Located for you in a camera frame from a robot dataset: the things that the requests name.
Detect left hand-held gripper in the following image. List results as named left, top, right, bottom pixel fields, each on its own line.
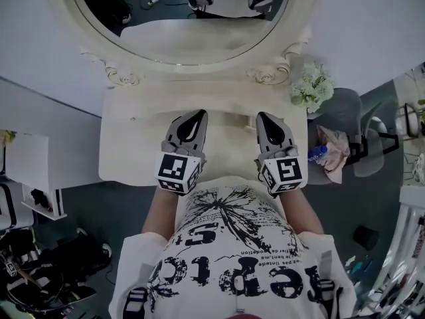
left=154, top=109, right=210, bottom=197

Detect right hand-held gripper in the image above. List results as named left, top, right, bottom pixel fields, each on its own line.
left=254, top=111, right=307, bottom=199

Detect cream dressing table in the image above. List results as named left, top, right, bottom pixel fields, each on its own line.
left=42, top=0, right=315, bottom=188

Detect person's left forearm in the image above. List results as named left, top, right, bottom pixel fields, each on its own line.
left=141, top=187, right=181, bottom=236

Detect person's right forearm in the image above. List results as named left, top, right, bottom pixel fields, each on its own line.
left=280, top=188, right=325, bottom=236

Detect oval vanity mirror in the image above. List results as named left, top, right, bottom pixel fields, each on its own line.
left=44, top=0, right=315, bottom=88

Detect blue-label water bottle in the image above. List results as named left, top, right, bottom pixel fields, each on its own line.
left=307, top=145, right=329, bottom=164

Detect pink cloth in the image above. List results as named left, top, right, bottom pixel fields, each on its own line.
left=315, top=124, right=352, bottom=185

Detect white flowers in green vase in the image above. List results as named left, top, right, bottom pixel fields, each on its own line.
left=289, top=61, right=335, bottom=114

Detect grey upholstered chair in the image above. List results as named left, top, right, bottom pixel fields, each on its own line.
left=307, top=87, right=365, bottom=185
left=353, top=98, right=404, bottom=178

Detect white printed t-shirt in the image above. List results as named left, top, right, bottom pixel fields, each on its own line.
left=108, top=176, right=358, bottom=319

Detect black round trash bin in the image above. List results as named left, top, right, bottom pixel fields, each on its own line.
left=353, top=225, right=380, bottom=251

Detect white side cabinet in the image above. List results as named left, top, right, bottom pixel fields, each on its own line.
left=5, top=133, right=68, bottom=221

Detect white metal rack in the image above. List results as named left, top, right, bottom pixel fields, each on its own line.
left=365, top=184, right=425, bottom=319

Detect yellow flower bunch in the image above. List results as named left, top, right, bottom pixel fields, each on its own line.
left=0, top=130, right=17, bottom=146

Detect pile of black equipment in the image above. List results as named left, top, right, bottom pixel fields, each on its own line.
left=0, top=227, right=98, bottom=314

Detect black frame side stand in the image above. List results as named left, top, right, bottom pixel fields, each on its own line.
left=394, top=101, right=425, bottom=139

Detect black-white backpack strap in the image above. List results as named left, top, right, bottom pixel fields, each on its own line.
left=123, top=287, right=149, bottom=319
left=317, top=279, right=343, bottom=304

